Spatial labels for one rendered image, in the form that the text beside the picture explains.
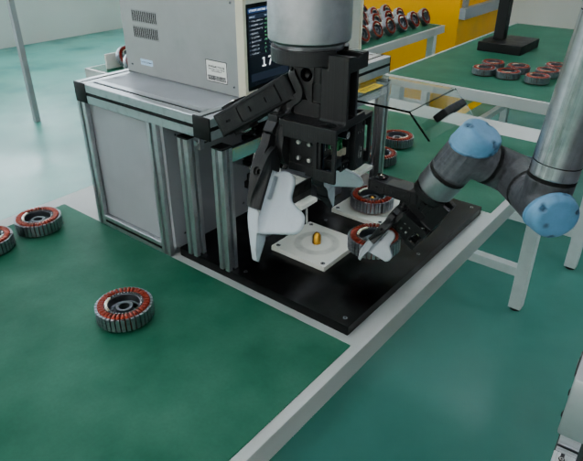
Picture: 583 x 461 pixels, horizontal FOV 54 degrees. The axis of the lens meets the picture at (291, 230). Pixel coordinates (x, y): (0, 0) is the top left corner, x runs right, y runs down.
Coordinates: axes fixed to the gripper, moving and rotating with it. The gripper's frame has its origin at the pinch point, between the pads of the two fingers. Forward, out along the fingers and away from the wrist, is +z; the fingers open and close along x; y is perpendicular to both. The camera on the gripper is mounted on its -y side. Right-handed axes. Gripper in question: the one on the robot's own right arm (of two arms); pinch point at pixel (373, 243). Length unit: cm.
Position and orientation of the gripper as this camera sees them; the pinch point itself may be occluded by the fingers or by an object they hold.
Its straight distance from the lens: 123.4
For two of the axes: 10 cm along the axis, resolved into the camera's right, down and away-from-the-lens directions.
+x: 6.2, -3.9, 6.8
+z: -3.9, 6.0, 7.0
